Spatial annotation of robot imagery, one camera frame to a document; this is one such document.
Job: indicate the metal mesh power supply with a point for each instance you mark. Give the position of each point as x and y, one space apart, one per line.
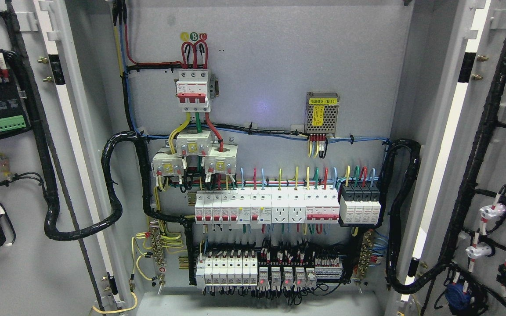
322 111

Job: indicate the brass left ground bar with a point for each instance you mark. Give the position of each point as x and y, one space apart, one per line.
156 245

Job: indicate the brass ground bar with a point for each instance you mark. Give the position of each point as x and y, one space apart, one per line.
365 256
156 245

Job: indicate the black surge protector module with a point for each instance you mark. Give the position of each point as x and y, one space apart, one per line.
359 206

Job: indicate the lower relay terminal row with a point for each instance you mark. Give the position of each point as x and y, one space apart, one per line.
279 269

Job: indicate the white socket breaker row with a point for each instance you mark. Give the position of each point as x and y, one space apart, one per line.
270 205

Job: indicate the brass right ground bar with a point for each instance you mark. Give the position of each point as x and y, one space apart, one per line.
365 256

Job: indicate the red white main breaker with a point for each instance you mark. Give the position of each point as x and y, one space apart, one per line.
195 90

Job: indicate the white current transformer cluster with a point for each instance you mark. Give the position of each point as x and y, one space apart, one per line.
189 144

